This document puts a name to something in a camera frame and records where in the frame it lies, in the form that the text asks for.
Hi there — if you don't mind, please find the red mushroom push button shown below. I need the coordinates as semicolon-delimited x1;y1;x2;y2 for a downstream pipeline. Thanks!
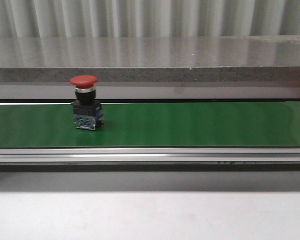
69;75;104;131

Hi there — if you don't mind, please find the green conveyor belt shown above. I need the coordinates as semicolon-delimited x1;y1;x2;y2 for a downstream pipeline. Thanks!
0;101;300;148

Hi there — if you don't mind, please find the aluminium conveyor side rail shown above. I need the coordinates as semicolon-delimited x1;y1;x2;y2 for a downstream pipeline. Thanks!
0;147;300;166

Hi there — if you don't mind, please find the white pleated curtain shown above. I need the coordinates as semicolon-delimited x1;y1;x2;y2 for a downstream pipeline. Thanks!
0;0;300;38

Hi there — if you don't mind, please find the grey speckled stone counter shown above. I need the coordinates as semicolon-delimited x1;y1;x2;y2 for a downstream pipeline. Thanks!
0;35;300;102

